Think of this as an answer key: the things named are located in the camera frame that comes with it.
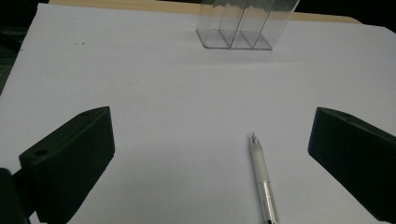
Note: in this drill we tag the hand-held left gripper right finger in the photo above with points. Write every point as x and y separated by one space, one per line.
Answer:
355 155

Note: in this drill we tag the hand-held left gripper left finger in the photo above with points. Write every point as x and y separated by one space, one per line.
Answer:
71 161

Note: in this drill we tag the translucent white pen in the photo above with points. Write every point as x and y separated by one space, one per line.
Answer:
263 175

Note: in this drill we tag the clear acrylic pen organizer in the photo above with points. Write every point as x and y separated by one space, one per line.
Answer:
218 39

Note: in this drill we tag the white table cover sheet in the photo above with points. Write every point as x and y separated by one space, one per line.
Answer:
162 81

